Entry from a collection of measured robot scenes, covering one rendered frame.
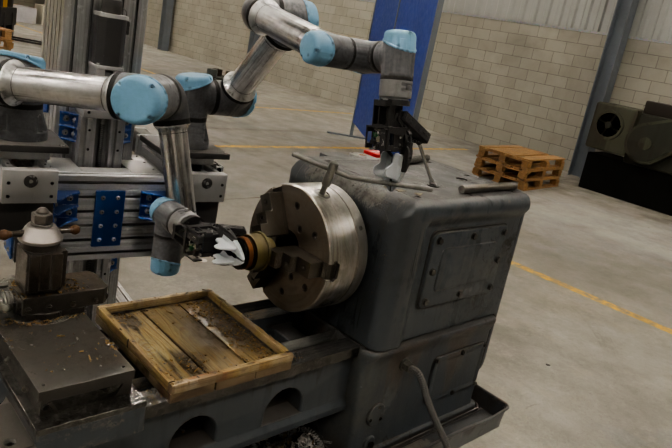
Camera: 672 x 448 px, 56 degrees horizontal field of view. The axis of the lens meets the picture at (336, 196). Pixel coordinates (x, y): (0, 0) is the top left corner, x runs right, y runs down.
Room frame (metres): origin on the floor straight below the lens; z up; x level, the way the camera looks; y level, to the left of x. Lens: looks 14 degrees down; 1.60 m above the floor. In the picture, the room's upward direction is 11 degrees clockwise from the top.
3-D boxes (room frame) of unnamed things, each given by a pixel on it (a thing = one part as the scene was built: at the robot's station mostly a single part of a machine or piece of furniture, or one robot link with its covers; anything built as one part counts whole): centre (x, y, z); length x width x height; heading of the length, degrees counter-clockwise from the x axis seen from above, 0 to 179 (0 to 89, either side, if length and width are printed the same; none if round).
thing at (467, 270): (1.79, -0.21, 1.06); 0.59 x 0.48 x 0.39; 135
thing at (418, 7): (8.36, -0.34, 1.18); 4.12 x 0.80 x 2.35; 8
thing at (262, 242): (1.39, 0.16, 1.08); 0.09 x 0.09 x 0.09; 45
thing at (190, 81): (2.02, 0.51, 1.33); 0.13 x 0.12 x 0.14; 128
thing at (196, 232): (1.40, 0.30, 1.08); 0.12 x 0.09 x 0.08; 45
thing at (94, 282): (1.14, 0.52, 0.99); 0.20 x 0.10 x 0.05; 135
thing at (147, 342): (1.29, 0.26, 0.89); 0.36 x 0.30 x 0.04; 45
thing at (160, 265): (1.54, 0.40, 0.98); 0.11 x 0.08 x 0.11; 174
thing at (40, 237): (1.12, 0.54, 1.13); 0.08 x 0.08 x 0.03
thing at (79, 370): (1.08, 0.50, 0.95); 0.43 x 0.17 x 0.05; 45
